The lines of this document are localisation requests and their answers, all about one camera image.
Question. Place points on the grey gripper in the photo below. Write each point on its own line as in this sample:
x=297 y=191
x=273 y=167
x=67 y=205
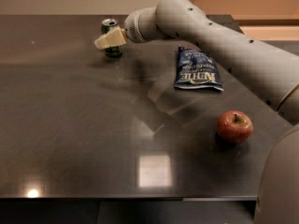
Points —
x=133 y=28

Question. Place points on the green soda can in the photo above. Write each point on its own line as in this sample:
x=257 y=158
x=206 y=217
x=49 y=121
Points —
x=106 y=26

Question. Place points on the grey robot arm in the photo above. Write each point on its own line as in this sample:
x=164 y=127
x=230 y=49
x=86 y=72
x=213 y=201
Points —
x=269 y=72

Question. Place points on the blue Kettle chip bag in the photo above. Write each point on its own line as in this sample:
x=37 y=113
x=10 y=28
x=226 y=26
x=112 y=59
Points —
x=196 y=70

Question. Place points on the red apple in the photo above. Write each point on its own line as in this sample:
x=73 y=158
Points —
x=234 y=127

